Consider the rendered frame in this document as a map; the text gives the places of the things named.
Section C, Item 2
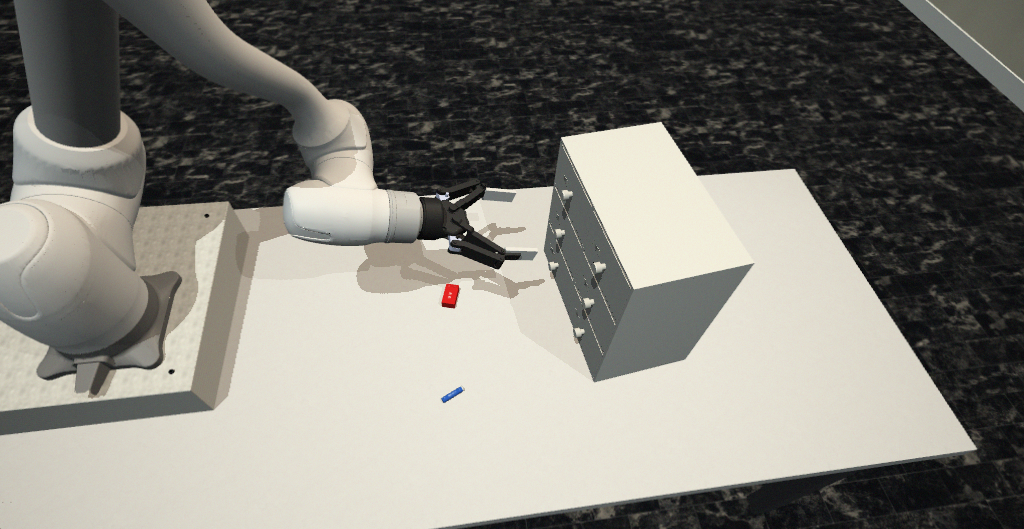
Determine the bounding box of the grey chest of drawers with cream top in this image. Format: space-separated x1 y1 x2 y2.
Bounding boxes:
544 122 754 383

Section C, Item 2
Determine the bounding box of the blue battery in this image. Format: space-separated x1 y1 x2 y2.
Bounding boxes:
441 386 464 403

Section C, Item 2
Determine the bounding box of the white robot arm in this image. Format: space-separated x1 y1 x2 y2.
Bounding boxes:
0 0 423 398

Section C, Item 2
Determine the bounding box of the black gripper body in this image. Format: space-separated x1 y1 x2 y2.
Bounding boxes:
417 197 469 240

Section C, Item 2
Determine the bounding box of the red nine-volt battery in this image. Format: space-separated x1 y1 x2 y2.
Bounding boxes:
441 283 459 309

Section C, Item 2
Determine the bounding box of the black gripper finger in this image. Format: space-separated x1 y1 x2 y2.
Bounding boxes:
435 179 516 213
447 216 538 270

